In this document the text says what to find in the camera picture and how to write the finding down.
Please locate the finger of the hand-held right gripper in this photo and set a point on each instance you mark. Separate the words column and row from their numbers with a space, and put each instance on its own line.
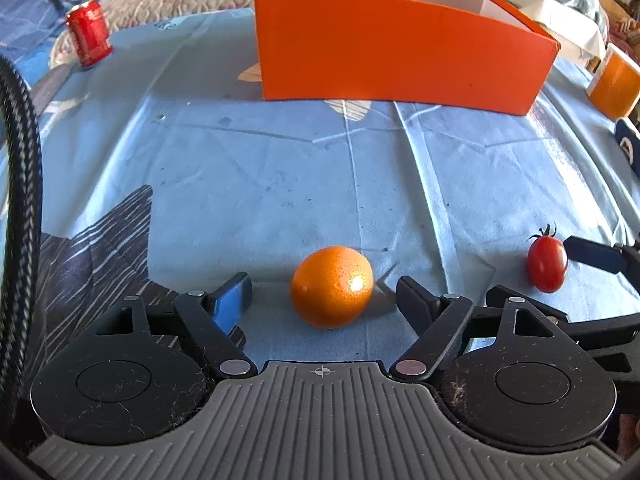
column 590, row 254
column 552, row 314

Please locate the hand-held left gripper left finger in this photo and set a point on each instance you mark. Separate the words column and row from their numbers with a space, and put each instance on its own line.
column 232, row 302

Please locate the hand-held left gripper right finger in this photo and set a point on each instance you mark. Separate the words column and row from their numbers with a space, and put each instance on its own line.
column 412, row 305

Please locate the red cherry tomato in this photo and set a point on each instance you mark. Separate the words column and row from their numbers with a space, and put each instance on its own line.
column 547, row 265

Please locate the small orange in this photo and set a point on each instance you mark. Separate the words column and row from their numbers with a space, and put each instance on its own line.
column 330, row 285

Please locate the large orange cardboard box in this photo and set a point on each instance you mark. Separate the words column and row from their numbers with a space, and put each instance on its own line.
column 400, row 50

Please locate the blue white sock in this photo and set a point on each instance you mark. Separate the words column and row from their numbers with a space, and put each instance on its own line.
column 629, row 142

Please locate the light blue printed tablecloth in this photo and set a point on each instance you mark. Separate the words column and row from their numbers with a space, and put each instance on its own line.
column 300, row 185

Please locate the small orange box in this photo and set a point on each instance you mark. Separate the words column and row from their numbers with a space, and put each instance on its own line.
column 617, row 85

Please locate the wicker chair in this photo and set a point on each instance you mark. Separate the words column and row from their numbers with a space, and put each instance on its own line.
column 625, row 30

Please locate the white folded bedding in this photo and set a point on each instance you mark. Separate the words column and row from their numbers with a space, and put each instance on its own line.
column 565, row 25

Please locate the red soda can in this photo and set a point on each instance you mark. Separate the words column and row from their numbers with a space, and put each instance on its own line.
column 90, row 35

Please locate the crumpled blue sheet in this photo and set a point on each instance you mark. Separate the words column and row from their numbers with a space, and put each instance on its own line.
column 30, row 15

